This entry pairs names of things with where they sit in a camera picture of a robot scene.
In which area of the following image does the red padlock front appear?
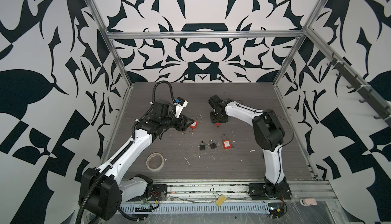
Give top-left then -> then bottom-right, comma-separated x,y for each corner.
222,134 -> 232,149

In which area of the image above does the red padlock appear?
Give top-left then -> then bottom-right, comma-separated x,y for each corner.
189,115 -> 202,133
222,134 -> 232,149

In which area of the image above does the small black padlock front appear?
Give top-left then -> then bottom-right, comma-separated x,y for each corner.
209,140 -> 217,149

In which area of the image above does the small black padlock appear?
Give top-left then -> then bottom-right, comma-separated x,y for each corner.
199,141 -> 207,151
209,140 -> 217,149

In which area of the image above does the small black padlock back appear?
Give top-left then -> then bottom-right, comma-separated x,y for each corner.
199,141 -> 207,151

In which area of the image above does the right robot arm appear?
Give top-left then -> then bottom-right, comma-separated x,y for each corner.
208,95 -> 286,186

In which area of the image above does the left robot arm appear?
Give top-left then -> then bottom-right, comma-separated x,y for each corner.
75,97 -> 194,224

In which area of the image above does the small electronics board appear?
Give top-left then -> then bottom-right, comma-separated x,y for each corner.
268,201 -> 288,220

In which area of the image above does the pink white small object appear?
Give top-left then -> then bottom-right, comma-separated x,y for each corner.
299,198 -> 318,206

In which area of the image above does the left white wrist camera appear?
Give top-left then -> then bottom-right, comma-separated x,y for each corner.
174,97 -> 188,119

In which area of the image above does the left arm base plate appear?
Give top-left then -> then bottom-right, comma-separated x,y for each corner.
130,184 -> 168,201

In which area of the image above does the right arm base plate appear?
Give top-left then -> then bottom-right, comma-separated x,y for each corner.
248,181 -> 292,200

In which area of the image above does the white slotted cable duct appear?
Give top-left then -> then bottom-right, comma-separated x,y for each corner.
120,202 -> 270,214

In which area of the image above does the black corrugated cable conduit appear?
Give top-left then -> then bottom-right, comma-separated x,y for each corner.
74,80 -> 175,224

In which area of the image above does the black coat hook rail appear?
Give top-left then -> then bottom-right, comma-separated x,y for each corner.
326,53 -> 391,127

